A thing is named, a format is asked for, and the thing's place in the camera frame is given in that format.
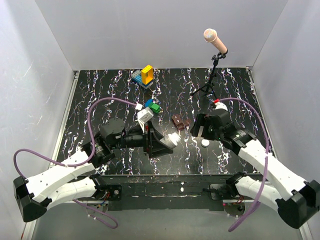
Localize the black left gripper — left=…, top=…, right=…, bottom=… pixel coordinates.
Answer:
left=111, top=119, right=174, bottom=157

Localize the white vitamin pill bottle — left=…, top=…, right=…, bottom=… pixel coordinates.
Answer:
left=160, top=132, right=181, bottom=149

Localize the red weekly pill organizer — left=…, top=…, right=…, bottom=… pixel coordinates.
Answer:
left=171, top=114, right=192, bottom=131

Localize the white bottle cap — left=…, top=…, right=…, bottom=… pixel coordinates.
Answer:
left=201, top=139, right=210, bottom=148

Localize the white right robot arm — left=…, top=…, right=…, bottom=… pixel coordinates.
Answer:
left=190, top=108, right=320, bottom=229

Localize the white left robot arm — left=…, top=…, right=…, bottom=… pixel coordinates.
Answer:
left=13, top=118, right=181, bottom=223

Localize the green blue toy brick cluster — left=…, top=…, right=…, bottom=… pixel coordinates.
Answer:
left=144, top=99, right=161, bottom=114

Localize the yellow blue toy brick stack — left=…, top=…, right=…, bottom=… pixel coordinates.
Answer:
left=131, top=65, right=154, bottom=89

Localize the black microphone stand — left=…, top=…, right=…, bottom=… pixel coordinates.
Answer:
left=190, top=52, right=227, bottom=99

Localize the pink microphone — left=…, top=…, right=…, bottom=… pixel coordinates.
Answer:
left=203, top=28, right=228, bottom=54

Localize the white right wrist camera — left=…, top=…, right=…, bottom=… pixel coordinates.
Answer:
left=213, top=99, right=228, bottom=111

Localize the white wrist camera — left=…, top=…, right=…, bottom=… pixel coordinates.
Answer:
left=137, top=107, right=154, bottom=133
left=213, top=99, right=228, bottom=111

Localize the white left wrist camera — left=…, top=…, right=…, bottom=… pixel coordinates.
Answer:
left=137, top=107, right=154, bottom=133

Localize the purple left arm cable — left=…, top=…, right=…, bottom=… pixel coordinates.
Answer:
left=12, top=97, right=142, bottom=229

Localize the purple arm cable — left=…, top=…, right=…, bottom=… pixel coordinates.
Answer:
left=218, top=97, right=271, bottom=233
left=12, top=97, right=142, bottom=229

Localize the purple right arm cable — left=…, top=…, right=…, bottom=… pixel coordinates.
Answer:
left=218, top=97, right=271, bottom=233

